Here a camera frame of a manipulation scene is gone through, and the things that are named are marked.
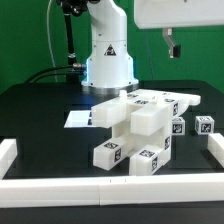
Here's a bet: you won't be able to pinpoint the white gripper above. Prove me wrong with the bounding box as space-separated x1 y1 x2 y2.
134 0 224 58

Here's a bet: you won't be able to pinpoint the white chair back frame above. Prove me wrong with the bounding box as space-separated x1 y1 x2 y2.
91 89 201 136

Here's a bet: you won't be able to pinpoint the white tagged cube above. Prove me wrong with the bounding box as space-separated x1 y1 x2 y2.
195 116 215 135
172 117 185 135

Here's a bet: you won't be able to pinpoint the white chair seat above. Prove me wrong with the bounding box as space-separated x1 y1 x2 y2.
112 121 172 165

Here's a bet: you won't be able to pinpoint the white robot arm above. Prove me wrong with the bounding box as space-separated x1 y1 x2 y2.
82 0 224 94

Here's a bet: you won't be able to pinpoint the white tagged base sheet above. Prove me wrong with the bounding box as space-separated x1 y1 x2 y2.
64 110 92 128

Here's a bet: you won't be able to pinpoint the white cable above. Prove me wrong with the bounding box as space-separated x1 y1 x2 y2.
45 0 58 83

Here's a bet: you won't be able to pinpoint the white U-shaped fence wall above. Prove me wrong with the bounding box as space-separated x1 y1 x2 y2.
0 139 224 208

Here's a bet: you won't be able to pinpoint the black cables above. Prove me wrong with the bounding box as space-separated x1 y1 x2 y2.
22 61 87 84

